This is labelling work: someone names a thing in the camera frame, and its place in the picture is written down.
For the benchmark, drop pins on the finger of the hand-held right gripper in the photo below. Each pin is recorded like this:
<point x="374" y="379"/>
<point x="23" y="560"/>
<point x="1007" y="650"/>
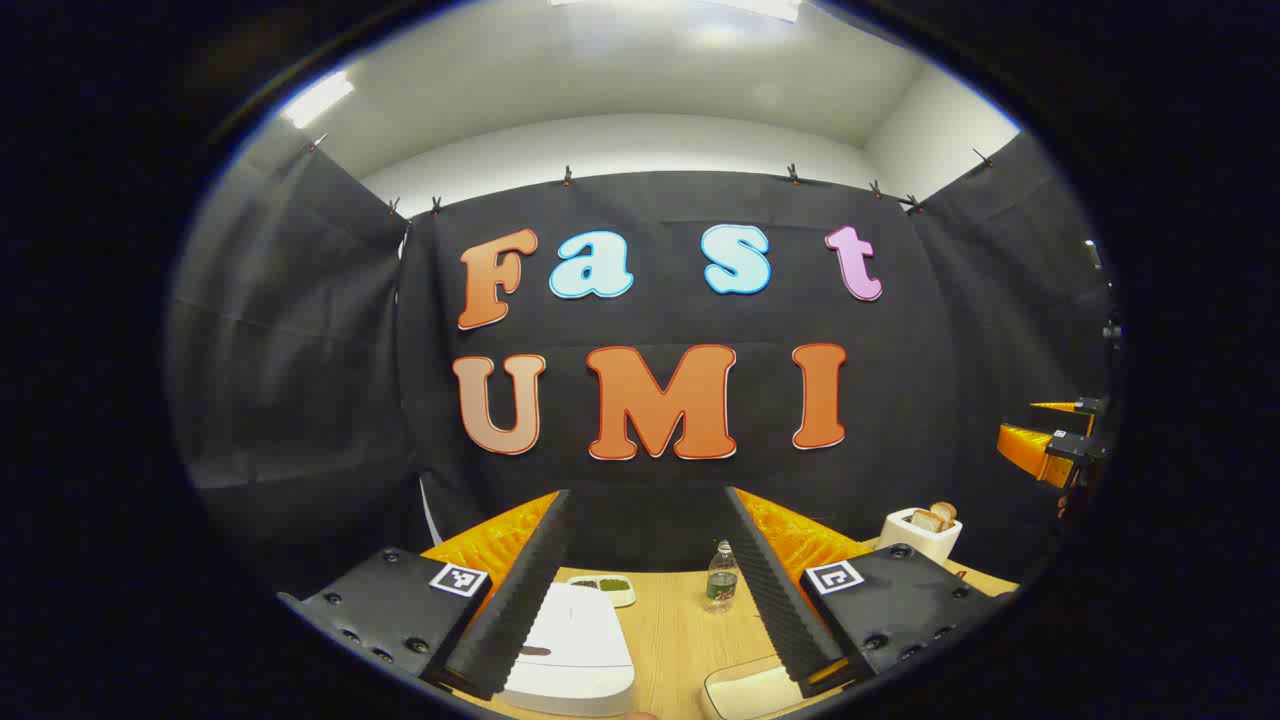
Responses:
<point x="1035" y="450"/>
<point x="1070" y="406"/>

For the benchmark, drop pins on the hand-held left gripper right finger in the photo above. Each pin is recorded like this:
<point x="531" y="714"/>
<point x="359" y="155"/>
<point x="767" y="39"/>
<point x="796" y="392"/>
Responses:
<point x="780" y="610"/>

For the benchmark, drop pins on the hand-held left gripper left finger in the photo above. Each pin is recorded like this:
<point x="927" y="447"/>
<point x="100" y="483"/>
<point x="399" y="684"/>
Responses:
<point x="520" y="610"/>

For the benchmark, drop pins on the white rice cooker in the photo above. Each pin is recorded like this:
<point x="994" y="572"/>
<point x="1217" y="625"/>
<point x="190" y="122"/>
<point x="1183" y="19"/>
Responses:
<point x="580" y="650"/>

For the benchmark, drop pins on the clear plastic water bottle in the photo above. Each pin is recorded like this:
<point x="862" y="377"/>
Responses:
<point x="722" y="585"/>

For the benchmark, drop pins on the white divided condiment dish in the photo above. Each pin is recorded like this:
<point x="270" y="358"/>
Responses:
<point x="612" y="587"/>

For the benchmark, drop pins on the bread slice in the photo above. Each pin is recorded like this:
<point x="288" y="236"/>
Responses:
<point x="922" y="519"/>
<point x="945" y="512"/>

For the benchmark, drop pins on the white toaster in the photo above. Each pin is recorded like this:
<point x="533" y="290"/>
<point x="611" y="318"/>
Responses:
<point x="925" y="543"/>

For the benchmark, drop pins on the ceiling light panel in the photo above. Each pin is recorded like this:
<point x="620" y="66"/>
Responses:
<point x="318" y="98"/>
<point x="700" y="6"/>

